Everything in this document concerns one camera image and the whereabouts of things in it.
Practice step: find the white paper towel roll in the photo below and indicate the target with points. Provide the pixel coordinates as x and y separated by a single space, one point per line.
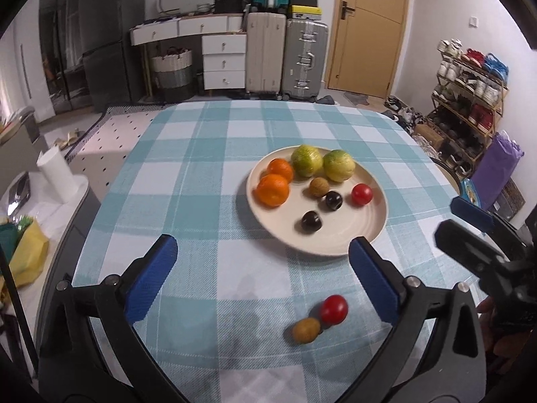
53 166

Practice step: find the wooden door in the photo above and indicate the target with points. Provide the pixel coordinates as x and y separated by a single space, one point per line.
365 45

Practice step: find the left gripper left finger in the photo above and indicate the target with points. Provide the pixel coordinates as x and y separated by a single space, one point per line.
90 350

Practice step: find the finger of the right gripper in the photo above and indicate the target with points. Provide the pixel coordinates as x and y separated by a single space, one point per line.
473 253
472 213

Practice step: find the red cherry tomato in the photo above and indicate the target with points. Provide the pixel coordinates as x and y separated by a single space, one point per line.
334 310
361 194

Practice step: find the right human hand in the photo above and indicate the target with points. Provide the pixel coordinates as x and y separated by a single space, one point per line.
508 347

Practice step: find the wooden shoe rack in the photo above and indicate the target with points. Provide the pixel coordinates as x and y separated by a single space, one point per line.
468 102

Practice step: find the white drawer desk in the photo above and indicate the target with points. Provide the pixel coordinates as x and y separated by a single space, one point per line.
218 41

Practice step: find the green yellow citrus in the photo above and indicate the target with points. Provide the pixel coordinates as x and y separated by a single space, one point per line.
306 160
338 165

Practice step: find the silver aluminium suitcase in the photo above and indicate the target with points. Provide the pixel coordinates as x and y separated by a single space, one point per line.
305 51

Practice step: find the black glass cabinet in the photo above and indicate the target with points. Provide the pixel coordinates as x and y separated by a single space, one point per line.
62 55

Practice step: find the orange mandarin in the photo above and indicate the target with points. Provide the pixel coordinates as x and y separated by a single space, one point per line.
281 167
272 190

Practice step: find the teal checked tablecloth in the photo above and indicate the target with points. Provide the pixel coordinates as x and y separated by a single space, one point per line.
220 327

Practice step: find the dark cherry front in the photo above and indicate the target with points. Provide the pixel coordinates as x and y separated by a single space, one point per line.
311 222

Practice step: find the black refrigerator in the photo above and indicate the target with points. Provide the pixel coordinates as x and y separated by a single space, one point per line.
111 62

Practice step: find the orange mandarin back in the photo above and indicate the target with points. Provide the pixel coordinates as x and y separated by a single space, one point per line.
281 167

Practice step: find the purple bag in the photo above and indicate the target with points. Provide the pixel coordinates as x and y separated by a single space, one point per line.
496 167

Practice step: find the woven laundry basket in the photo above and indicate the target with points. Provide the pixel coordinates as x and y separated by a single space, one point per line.
174 74

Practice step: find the orange mandarin front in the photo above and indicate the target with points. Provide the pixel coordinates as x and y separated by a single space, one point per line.
272 190

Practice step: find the green yellow citrus left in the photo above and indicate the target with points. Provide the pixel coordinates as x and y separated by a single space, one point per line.
306 160

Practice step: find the beige suitcase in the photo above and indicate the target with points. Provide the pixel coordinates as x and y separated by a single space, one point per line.
265 50

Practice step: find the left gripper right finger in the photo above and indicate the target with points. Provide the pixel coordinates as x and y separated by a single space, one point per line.
434 351

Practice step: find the brown longan fruit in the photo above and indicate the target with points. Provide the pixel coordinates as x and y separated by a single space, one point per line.
306 330
318 187

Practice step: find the cream round plate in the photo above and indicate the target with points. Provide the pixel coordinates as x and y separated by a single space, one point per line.
339 227

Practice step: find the dark cherry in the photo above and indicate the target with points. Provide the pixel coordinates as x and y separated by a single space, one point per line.
311 222
333 200

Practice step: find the dark cherry back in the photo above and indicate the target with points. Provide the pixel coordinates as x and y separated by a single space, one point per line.
333 200

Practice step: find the yellow bag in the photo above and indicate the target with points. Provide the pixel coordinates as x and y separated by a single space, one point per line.
29 256

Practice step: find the green yellow citrus right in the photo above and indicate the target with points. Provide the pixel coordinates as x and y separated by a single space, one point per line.
338 165

